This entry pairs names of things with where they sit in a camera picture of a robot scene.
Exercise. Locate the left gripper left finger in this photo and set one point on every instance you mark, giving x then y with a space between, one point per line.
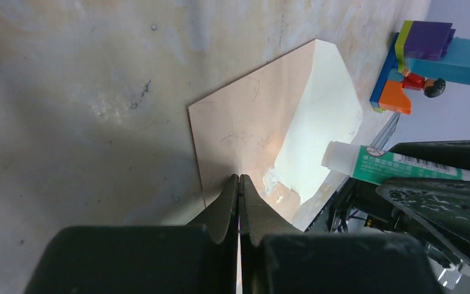
211 252

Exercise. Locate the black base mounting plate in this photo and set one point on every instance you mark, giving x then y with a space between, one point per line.
320 211

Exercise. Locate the cream letter paper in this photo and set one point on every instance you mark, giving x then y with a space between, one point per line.
329 110

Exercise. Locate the green white glue stick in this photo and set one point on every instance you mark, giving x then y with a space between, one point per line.
375 166

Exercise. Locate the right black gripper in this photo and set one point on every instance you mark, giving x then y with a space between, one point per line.
434 211

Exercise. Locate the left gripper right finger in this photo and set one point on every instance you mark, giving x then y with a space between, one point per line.
259 225

